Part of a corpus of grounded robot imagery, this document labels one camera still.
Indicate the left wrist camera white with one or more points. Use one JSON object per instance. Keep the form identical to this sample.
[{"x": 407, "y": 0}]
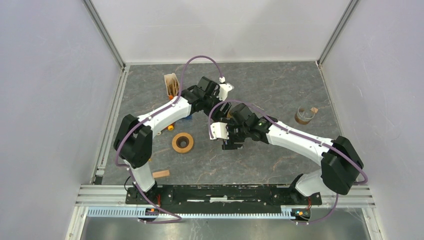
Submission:
[{"x": 224, "y": 88}]

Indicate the brown filters in box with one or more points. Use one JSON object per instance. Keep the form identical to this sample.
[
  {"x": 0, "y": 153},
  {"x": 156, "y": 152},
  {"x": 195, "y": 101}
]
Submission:
[{"x": 172, "y": 87}]

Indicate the red toy brick car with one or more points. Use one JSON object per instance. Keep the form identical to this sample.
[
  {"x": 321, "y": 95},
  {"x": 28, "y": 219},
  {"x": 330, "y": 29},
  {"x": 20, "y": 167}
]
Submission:
[{"x": 170, "y": 127}]

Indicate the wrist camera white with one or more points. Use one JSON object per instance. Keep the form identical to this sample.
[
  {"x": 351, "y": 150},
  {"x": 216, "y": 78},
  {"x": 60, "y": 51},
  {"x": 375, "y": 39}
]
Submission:
[
  {"x": 219, "y": 131},
  {"x": 224, "y": 88}
]

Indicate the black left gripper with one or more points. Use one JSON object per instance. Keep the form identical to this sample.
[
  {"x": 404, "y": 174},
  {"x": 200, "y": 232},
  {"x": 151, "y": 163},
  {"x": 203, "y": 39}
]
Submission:
[{"x": 216, "y": 114}]

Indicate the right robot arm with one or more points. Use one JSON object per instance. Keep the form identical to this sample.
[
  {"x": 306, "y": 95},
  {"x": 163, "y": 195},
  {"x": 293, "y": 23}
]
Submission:
[{"x": 339, "y": 162}]

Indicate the wooden rectangular block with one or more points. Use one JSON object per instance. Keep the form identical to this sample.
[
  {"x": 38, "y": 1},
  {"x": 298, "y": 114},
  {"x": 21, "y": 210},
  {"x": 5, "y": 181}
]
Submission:
[{"x": 161, "y": 174}]

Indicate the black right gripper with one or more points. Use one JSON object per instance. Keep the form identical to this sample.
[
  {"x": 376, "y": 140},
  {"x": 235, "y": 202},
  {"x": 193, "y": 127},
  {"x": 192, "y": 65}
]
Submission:
[{"x": 229, "y": 144}]

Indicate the orange coffee filter box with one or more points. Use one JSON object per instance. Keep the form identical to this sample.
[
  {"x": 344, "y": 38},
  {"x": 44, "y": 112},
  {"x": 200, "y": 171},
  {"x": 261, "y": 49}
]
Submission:
[{"x": 169, "y": 76}]

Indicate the glass beaker with wood band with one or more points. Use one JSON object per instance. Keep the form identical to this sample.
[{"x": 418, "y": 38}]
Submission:
[{"x": 304, "y": 115}]

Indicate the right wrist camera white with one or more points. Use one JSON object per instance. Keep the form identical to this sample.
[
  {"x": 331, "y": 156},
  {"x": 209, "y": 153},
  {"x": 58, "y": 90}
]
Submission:
[{"x": 219, "y": 131}]

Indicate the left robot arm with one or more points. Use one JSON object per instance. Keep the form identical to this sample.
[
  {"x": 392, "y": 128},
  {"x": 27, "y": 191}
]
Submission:
[{"x": 134, "y": 140}]

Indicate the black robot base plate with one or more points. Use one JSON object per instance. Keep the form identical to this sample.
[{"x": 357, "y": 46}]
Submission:
[{"x": 222, "y": 198}]

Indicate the wooden dripper ring holder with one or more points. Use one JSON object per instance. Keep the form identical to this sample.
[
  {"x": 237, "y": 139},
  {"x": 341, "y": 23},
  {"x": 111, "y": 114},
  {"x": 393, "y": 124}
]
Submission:
[{"x": 182, "y": 143}]

